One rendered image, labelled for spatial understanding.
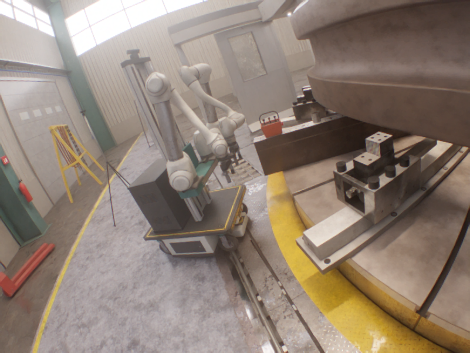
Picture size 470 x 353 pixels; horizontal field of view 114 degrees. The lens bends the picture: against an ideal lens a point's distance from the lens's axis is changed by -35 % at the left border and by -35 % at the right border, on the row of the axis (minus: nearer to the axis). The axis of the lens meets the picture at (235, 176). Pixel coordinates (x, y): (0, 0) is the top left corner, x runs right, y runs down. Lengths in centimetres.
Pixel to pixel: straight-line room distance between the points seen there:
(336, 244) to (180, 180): 98
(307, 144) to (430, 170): 117
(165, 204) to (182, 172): 59
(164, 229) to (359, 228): 163
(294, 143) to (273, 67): 330
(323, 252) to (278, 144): 127
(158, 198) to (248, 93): 364
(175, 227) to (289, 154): 127
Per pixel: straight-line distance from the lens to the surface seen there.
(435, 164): 196
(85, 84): 1589
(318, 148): 235
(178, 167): 147
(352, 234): 139
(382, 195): 129
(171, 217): 206
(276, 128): 223
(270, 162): 234
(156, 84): 137
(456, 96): 122
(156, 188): 194
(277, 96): 539
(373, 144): 137
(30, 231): 704
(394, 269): 135
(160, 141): 184
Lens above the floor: 139
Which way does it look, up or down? 24 degrees down
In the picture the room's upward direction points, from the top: 22 degrees counter-clockwise
